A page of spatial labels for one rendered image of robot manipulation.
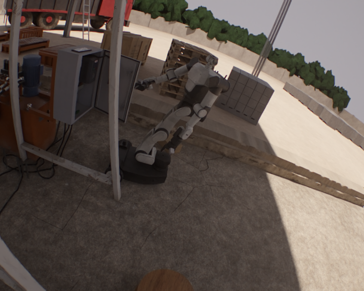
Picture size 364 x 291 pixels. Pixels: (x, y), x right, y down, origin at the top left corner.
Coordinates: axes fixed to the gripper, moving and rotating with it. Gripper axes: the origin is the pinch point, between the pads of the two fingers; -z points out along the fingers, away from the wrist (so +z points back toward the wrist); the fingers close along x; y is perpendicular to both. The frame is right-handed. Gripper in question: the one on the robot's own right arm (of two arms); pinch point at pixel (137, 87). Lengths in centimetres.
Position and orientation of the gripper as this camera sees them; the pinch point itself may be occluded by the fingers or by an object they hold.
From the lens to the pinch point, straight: 188.5
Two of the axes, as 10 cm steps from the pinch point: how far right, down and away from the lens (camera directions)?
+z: 2.9, -4.3, 8.5
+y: -3.3, 7.9, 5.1
